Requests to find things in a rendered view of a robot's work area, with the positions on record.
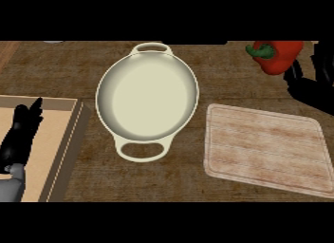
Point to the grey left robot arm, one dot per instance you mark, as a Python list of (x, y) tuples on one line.
[(7, 186)]

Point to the open wooden drawer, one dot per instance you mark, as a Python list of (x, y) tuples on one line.
[(20, 133)]

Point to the small grey object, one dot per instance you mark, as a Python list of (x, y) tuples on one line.
[(52, 41)]

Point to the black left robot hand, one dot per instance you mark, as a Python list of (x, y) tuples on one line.
[(18, 139)]

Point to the red bell pepper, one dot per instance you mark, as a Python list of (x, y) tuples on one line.
[(282, 57)]

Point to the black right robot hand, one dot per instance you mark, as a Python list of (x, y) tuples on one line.
[(321, 93)]

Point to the brown drawer front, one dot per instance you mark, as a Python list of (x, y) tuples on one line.
[(67, 152)]

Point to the pale wooden cutting board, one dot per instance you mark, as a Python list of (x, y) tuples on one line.
[(268, 148)]

